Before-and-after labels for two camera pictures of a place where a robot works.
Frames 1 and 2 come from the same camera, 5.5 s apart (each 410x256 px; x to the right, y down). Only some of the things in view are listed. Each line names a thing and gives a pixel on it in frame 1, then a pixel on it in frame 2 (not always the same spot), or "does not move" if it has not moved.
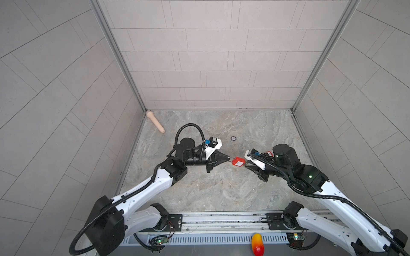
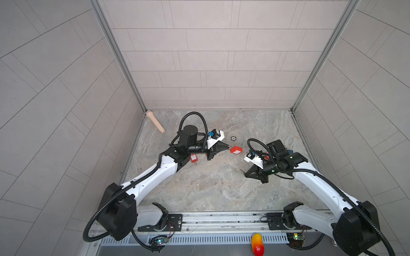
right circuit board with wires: (295, 239) does not move
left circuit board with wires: (158, 240) does not move
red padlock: (238, 161) → (236, 150)
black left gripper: (210, 163) → (210, 153)
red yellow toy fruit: (258, 245) does not move
